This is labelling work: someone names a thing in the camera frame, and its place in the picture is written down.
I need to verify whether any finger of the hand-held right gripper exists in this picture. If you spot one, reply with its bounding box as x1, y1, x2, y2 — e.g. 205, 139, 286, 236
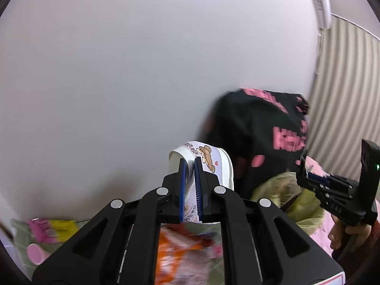
297, 153, 331, 192

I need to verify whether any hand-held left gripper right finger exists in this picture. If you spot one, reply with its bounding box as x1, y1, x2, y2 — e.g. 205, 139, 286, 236
194, 157, 345, 285

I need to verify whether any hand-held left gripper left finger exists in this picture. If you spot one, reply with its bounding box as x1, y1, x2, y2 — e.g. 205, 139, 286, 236
31, 158, 190, 285

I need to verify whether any white bear-print paper cup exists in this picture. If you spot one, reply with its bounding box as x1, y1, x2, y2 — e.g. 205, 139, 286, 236
169, 140, 235, 224

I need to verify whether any orange red snack packet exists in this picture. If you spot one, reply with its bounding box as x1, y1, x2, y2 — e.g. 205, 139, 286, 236
156, 224, 224, 285

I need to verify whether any yellow snack packet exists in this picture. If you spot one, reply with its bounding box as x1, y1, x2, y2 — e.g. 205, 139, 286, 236
49, 220, 79, 244

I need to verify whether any person's right forearm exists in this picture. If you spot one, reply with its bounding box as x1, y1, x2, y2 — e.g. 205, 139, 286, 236
366, 218, 380, 262

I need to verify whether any person's right hand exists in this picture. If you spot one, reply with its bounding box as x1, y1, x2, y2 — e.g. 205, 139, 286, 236
329, 214, 374, 251

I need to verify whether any black cloth with pink print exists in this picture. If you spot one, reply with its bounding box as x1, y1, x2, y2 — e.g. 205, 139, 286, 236
199, 87, 311, 195

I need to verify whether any beige striped curtain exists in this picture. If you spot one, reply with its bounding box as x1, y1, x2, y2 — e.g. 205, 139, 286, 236
306, 13, 380, 181

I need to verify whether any pink plush toy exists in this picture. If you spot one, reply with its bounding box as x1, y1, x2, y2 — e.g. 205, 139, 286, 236
28, 218, 57, 244

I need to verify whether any pink cup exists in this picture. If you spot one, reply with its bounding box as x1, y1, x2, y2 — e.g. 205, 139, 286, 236
26, 243, 52, 267

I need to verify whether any white air conditioner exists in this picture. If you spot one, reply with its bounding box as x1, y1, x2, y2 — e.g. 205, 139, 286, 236
309, 0, 333, 29

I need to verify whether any white wall conduit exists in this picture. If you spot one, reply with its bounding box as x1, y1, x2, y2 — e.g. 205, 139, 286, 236
315, 28, 324, 76

